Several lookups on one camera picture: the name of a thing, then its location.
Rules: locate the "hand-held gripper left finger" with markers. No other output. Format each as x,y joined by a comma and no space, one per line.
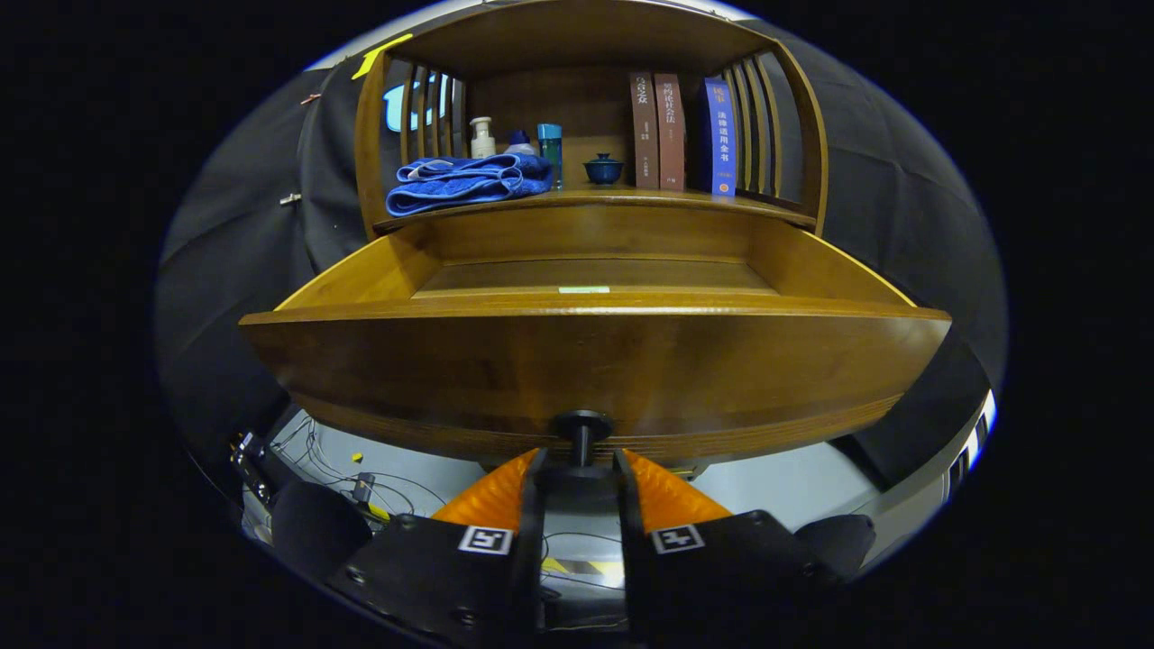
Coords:
530,541

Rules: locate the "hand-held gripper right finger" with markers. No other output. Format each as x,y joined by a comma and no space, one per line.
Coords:
631,550

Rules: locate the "wooden drawer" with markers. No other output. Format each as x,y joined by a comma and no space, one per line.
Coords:
541,379

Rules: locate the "wooden countertop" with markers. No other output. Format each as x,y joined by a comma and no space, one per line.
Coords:
649,195

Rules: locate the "wooden cabinet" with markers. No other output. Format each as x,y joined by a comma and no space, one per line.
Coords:
577,36

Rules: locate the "small black floor device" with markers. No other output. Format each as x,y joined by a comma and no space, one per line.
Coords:
363,489

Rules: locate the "folded blue towel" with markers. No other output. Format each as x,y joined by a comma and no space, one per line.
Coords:
469,185

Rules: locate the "dark blue lidded teacup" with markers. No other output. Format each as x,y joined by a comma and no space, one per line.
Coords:
603,171

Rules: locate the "teal transparent bottle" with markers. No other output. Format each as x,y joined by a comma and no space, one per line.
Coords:
551,149

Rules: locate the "white lotion bottle blue cap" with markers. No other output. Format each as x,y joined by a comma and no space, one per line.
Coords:
519,142

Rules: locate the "white pump bottle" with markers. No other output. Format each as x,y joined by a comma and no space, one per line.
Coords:
482,144

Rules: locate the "dark brown book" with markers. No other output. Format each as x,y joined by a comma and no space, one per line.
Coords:
644,135

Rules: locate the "blue book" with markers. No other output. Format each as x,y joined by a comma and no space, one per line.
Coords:
721,144

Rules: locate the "light brown book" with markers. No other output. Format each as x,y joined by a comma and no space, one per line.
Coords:
669,135

